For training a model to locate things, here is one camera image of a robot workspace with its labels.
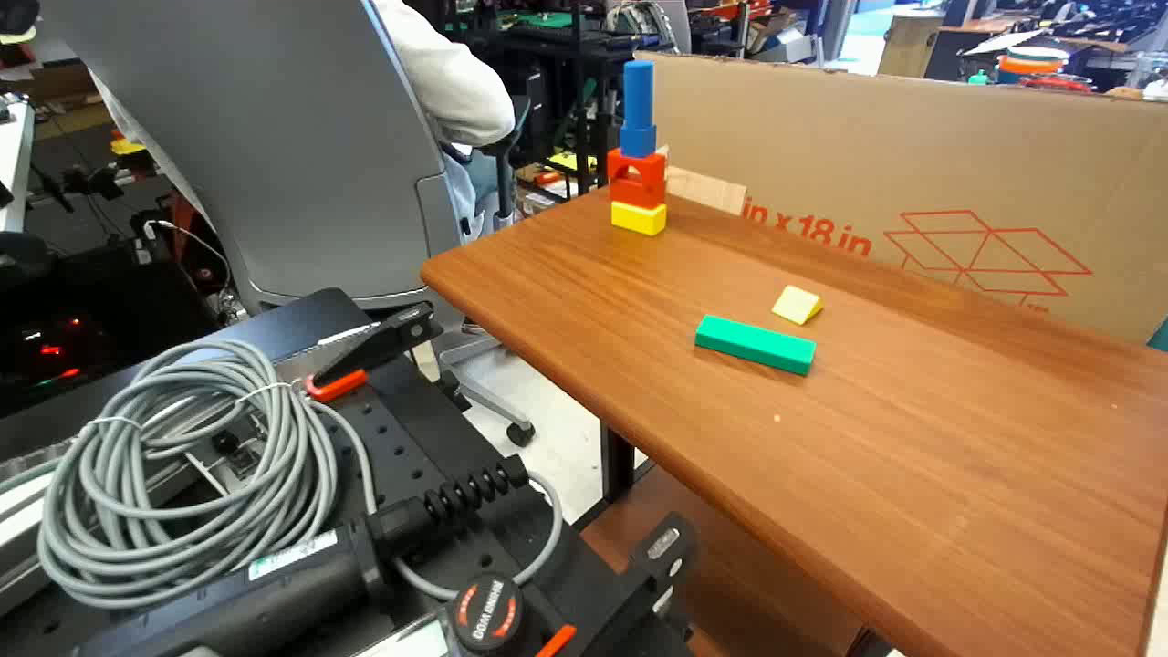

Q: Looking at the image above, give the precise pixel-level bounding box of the red arch block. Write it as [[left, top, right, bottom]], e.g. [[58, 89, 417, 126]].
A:
[[603, 147, 671, 212]]

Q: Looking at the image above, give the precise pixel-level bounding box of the blue cylinder block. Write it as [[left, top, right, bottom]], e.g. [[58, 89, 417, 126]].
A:
[[620, 55, 658, 132]]

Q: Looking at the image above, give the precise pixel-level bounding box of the yellow rectangular block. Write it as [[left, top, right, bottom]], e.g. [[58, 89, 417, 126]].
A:
[[604, 199, 671, 241]]

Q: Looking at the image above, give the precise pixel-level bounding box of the green rectangular block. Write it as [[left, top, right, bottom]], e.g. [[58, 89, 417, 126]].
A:
[[692, 309, 822, 379]]

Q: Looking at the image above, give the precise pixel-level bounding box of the black perforated mounting platform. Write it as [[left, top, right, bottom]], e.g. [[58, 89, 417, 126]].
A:
[[0, 285, 703, 657]]

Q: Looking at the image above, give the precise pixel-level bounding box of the yellow wedge block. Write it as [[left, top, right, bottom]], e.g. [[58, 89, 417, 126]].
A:
[[771, 282, 827, 330]]

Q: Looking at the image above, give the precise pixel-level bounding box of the black clamp with orange trigger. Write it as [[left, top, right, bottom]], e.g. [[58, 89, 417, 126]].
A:
[[287, 304, 441, 409]]

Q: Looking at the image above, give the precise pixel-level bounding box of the person in white top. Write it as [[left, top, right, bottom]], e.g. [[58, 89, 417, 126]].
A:
[[368, 0, 518, 152]]

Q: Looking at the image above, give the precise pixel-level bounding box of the wooden shelf under table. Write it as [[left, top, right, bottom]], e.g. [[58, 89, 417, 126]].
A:
[[579, 465, 860, 657]]

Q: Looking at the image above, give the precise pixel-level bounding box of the black knob with orange print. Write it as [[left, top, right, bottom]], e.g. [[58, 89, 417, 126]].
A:
[[446, 574, 528, 657]]

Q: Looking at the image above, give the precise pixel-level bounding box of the large grey office chair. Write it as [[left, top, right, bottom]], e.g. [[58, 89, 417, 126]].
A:
[[39, 0, 468, 313]]

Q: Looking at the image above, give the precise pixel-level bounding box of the large cardboard box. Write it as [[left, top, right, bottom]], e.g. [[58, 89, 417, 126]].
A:
[[623, 51, 1168, 346]]

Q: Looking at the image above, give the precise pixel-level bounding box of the black ribbed cable connector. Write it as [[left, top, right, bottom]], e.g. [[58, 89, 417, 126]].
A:
[[360, 453, 540, 556]]

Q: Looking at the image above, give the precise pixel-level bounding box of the grey coiled cable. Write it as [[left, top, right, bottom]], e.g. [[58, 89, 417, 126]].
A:
[[34, 335, 373, 615]]

